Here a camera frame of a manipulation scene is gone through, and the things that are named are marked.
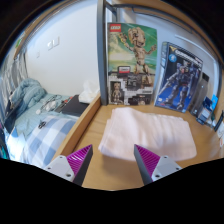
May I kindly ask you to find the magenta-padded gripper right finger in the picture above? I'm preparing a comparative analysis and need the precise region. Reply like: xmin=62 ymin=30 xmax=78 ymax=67
xmin=133 ymin=143 xmax=183 ymax=186

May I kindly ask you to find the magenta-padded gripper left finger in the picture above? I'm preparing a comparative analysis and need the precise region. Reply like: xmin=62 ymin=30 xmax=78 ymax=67
xmin=44 ymin=143 xmax=94 ymax=187

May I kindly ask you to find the blue checked pillow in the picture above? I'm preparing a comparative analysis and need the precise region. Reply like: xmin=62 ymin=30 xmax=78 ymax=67
xmin=19 ymin=114 xmax=78 ymax=168

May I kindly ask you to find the black flat laptop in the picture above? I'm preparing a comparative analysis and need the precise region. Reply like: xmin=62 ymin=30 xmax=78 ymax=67
xmin=54 ymin=94 xmax=90 ymax=118

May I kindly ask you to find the small dark blue box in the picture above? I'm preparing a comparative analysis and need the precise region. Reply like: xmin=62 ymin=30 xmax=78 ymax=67
xmin=196 ymin=96 xmax=215 ymax=126

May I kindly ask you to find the black cylindrical shaver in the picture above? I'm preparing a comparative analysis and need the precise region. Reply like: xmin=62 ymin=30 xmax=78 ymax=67
xmin=214 ymin=110 xmax=224 ymax=133

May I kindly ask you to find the white tissue pack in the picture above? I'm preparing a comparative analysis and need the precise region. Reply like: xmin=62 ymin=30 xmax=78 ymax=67
xmin=78 ymin=80 xmax=101 ymax=105

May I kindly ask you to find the blue robot model kit box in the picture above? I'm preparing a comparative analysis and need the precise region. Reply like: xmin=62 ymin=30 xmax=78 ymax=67
xmin=154 ymin=41 xmax=204 ymax=113

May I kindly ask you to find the green toy box with tree figure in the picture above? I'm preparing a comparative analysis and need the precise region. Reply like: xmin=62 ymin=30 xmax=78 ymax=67
xmin=106 ymin=22 xmax=158 ymax=106

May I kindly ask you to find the grey metal desk frame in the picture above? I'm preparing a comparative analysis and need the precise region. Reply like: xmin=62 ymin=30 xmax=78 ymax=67
xmin=96 ymin=0 xmax=118 ymax=106

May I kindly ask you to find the white wall switch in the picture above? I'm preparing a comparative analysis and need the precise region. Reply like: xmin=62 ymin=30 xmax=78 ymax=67
xmin=46 ymin=36 xmax=61 ymax=51

